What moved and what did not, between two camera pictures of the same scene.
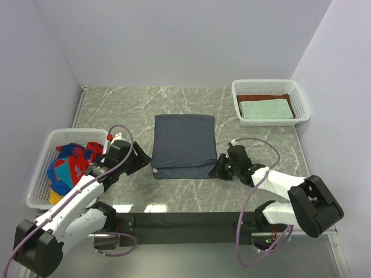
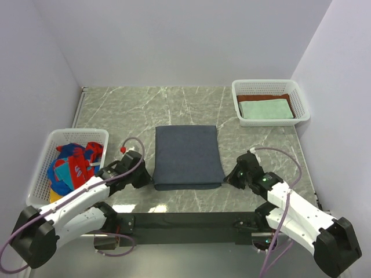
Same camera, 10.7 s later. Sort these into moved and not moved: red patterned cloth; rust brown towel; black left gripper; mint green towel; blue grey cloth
Moved: black left gripper; blue grey cloth
Not moved: rust brown towel; mint green towel; red patterned cloth
